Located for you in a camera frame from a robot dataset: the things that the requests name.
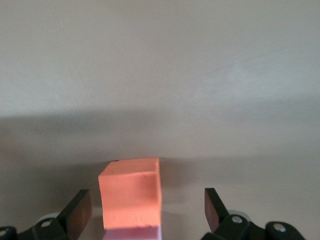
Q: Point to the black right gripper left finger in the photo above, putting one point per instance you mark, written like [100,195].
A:
[77,215]

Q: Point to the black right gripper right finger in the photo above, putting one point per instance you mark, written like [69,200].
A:
[215,212]

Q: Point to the orange foam cube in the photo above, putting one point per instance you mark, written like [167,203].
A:
[130,195]

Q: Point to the brown table cover sheet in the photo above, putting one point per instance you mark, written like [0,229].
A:
[175,62]

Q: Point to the pink foam cube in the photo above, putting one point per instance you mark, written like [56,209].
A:
[132,233]

